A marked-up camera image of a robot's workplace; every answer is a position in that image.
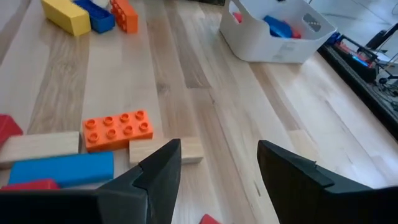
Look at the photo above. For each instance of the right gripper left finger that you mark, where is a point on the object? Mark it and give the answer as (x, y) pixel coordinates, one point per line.
(149, 193)

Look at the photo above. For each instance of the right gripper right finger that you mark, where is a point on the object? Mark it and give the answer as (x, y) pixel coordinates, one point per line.
(304, 193)

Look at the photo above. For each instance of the wooden block with sticker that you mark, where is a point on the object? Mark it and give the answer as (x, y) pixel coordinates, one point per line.
(37, 149)
(189, 151)

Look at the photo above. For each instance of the red wedge block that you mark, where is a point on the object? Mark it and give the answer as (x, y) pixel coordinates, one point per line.
(209, 220)

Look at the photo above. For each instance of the orange Duplo brick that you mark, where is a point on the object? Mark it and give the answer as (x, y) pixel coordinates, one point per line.
(118, 132)
(126, 15)

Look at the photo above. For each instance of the blue wooden block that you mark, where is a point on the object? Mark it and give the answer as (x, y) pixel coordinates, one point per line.
(62, 169)

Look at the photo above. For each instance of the red wooden block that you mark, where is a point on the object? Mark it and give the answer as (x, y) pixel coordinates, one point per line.
(7, 129)
(31, 185)

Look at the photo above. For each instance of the blue Duplo brick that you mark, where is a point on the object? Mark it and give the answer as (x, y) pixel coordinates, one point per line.
(96, 17)

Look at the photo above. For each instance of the yellow long block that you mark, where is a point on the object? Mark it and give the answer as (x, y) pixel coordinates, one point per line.
(66, 15)

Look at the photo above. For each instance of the black crate with red top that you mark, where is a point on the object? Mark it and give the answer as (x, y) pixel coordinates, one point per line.
(357, 59)

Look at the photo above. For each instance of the white plastic bin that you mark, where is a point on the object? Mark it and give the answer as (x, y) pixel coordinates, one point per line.
(264, 46)

